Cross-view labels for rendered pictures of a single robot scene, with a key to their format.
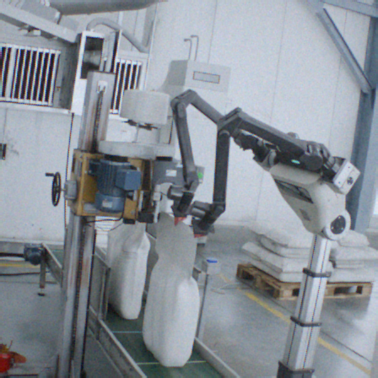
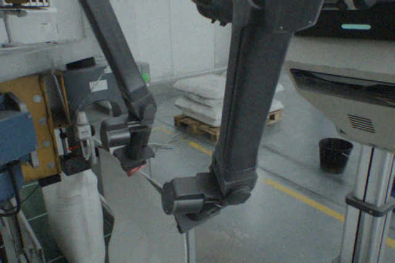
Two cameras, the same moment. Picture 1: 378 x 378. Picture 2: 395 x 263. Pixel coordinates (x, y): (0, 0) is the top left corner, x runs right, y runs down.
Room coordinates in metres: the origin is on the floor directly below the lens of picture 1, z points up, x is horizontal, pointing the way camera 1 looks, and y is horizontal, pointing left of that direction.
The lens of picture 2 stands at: (2.20, 0.04, 1.53)
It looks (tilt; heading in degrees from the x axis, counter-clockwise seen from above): 21 degrees down; 347
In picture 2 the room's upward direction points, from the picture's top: 1 degrees counter-clockwise
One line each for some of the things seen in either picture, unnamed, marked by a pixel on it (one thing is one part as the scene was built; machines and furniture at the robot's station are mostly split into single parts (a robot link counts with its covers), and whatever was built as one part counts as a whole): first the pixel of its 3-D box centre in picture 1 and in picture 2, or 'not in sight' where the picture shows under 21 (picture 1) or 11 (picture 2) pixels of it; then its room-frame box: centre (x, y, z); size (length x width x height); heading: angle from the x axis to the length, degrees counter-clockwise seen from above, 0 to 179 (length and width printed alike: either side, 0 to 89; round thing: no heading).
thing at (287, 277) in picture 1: (281, 267); (209, 114); (6.06, -1.02, 0.20); 0.66 x 0.44 x 0.12; 25
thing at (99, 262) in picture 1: (82, 273); (16, 225); (3.74, 0.58, 0.54); 1.05 x 0.02 x 0.41; 25
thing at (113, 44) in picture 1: (111, 58); not in sight; (5.26, 0.80, 1.95); 0.30 x 0.01 x 0.48; 25
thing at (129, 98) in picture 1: (134, 105); not in sight; (3.34, 0.35, 1.61); 0.15 x 0.14 x 0.17; 25
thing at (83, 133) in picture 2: (155, 199); (84, 136); (3.23, 0.16, 1.14); 0.05 x 0.04 x 0.16; 115
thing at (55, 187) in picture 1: (56, 189); not in sight; (3.14, 0.67, 1.13); 0.18 x 0.11 x 0.18; 25
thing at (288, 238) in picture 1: (303, 238); (224, 88); (5.91, -1.16, 0.56); 0.66 x 0.42 x 0.15; 115
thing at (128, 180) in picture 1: (127, 181); (5, 141); (2.97, 0.29, 1.25); 0.10 x 0.08 x 0.12; 140
